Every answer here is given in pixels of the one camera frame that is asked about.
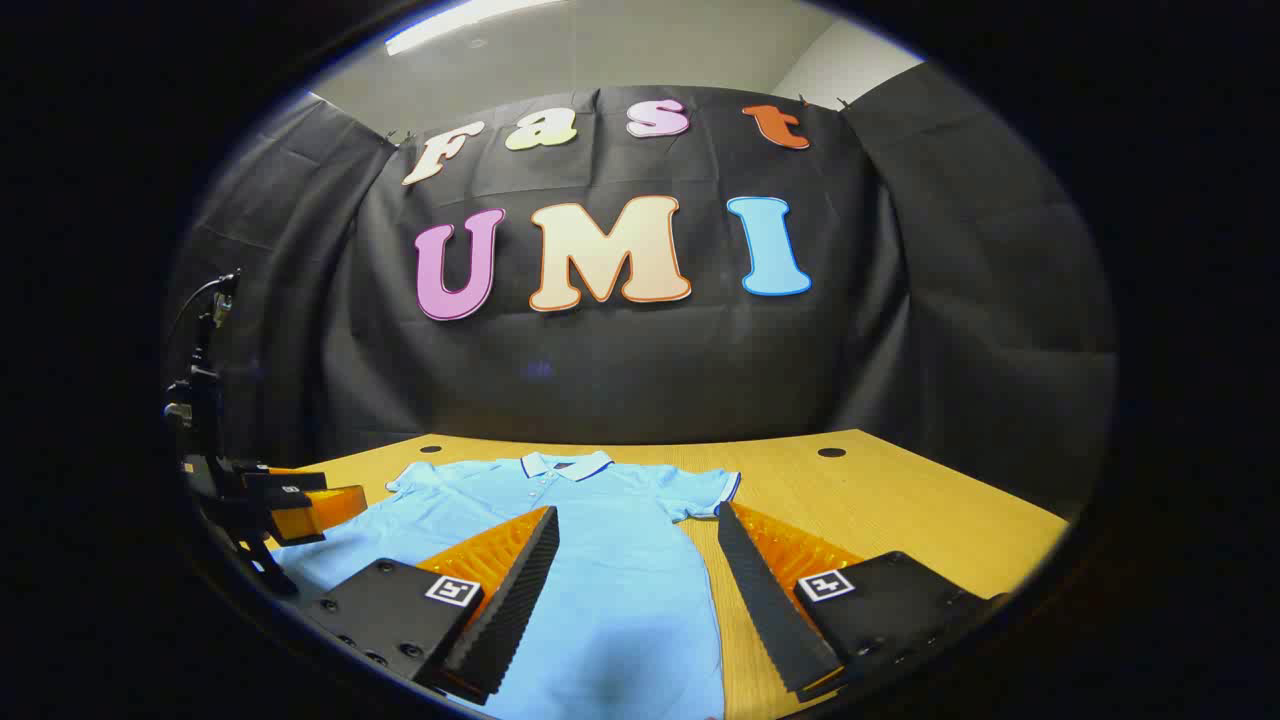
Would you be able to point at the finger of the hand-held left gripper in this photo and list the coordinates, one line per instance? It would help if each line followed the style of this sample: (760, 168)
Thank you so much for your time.
(335, 510)
(285, 480)

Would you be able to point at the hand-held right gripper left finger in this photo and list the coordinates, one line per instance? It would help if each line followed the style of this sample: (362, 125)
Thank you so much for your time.
(510, 610)

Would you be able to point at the light blue T-shirt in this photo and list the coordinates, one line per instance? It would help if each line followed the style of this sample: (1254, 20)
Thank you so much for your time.
(620, 560)

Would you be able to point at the black backdrop cloth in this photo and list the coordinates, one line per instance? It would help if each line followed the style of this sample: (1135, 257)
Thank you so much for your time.
(640, 370)

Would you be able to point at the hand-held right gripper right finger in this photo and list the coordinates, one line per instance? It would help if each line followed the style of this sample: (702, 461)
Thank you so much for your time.
(765, 600)

